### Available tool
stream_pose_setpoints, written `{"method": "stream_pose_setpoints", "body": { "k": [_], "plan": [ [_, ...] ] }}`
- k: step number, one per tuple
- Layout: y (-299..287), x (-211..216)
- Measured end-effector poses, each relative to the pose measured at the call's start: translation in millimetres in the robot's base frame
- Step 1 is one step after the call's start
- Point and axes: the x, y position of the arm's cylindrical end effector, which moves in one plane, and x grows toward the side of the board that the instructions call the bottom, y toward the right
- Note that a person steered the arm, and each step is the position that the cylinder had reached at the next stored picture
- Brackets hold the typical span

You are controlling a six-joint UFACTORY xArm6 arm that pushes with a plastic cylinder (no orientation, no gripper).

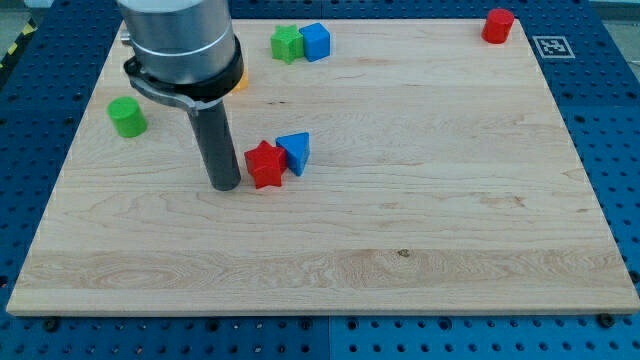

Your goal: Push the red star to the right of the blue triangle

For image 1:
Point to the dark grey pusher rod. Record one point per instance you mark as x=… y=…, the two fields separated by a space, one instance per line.
x=212 y=133

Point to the black wrist clamp ring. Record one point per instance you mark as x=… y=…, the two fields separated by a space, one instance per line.
x=188 y=97

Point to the red star block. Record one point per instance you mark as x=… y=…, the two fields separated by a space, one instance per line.
x=266 y=164

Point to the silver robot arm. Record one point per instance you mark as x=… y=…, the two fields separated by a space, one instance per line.
x=187 y=56

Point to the green star block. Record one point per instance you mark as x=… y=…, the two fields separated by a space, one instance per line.
x=287 y=43

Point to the blue triangle block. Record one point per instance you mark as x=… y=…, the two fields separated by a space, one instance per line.
x=297 y=149

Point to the orange block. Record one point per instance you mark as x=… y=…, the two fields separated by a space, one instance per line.
x=243 y=82

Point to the green cylinder block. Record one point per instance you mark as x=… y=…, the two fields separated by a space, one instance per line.
x=127 y=117

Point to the blue cube block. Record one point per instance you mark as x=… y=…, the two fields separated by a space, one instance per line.
x=317 y=41

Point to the wooden board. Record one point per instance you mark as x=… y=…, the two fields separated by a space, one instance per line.
x=442 y=180

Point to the red cylinder block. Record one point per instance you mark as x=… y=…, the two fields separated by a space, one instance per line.
x=497 y=27

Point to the white fiducial marker tag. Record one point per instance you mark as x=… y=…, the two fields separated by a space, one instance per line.
x=553 y=47

